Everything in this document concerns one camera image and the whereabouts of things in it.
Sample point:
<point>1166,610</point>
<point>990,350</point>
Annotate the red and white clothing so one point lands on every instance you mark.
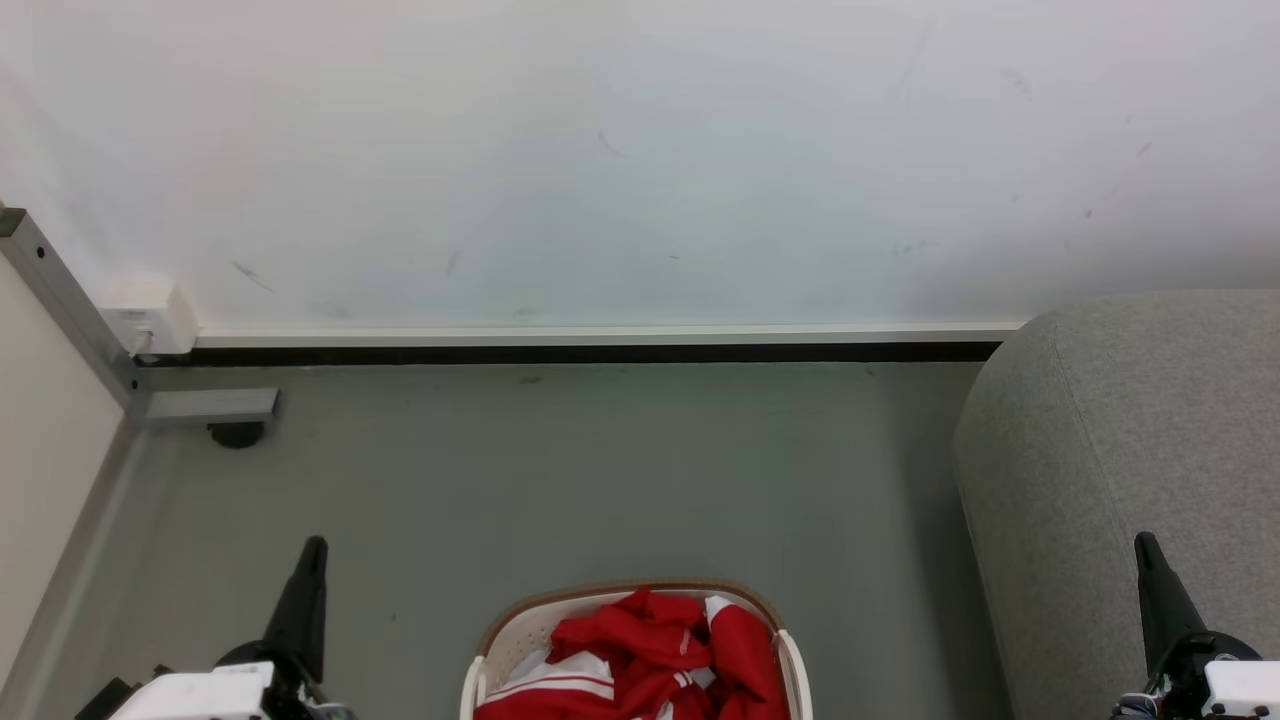
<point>655,660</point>

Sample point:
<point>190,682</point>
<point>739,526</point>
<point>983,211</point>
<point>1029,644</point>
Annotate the white laundry basket brown rim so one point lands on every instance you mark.
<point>500,650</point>

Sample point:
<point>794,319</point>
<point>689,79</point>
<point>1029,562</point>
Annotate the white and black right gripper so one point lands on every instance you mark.
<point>1225,685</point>

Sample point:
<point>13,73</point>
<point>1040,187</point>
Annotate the beige partition panel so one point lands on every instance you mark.
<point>45,440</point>

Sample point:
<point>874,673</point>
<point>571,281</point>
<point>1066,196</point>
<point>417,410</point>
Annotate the white and black baseboard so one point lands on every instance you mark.
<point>600,345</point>

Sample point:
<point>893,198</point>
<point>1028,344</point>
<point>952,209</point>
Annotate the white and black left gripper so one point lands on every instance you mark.
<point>215,690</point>

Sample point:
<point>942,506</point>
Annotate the black round frame foot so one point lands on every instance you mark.
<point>237,434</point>

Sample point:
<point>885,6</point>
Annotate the grey fabric seat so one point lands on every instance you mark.
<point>1110,470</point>

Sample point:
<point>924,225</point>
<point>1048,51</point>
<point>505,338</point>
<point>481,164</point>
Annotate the aluminium frame profile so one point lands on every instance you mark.
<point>70,310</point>

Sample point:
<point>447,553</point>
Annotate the white plastic junction box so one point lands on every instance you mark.
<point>150,312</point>

